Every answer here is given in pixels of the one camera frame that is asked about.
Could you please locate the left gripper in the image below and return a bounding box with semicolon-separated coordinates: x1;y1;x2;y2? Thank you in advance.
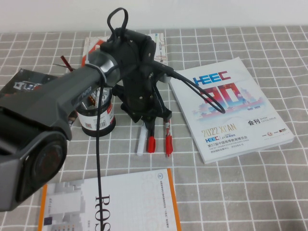
113;64;173;126

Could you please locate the red pen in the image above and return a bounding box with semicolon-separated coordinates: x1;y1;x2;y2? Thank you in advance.
164;120;173;157

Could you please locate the black marker with red caps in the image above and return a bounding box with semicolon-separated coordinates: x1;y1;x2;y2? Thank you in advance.
146;119;156;154

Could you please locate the all-white marker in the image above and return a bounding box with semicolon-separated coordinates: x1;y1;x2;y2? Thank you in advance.
136;121;148;156

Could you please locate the black mesh pen holder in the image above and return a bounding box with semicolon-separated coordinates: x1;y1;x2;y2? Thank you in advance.
76;84;116;137

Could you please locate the black-capped white marker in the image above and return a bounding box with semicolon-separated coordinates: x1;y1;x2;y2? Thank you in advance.
96;87;109;108

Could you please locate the book with street map cover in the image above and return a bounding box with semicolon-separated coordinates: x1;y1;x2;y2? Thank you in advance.
81;32;168;69

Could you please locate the brown and black booklet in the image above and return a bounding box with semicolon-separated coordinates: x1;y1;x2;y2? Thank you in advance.
67;109;79;127

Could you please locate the orange-edged white ROS book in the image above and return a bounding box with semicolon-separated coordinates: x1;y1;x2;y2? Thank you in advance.
37;168;181;231

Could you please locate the white HEEC show catalogue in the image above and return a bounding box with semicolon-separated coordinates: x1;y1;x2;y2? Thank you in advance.
166;57;296;165

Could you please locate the grey checked tablecloth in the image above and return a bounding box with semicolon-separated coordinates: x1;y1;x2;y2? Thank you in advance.
0;25;308;231

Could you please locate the dark red pencil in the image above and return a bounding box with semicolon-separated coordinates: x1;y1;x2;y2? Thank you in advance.
60;55;74;72

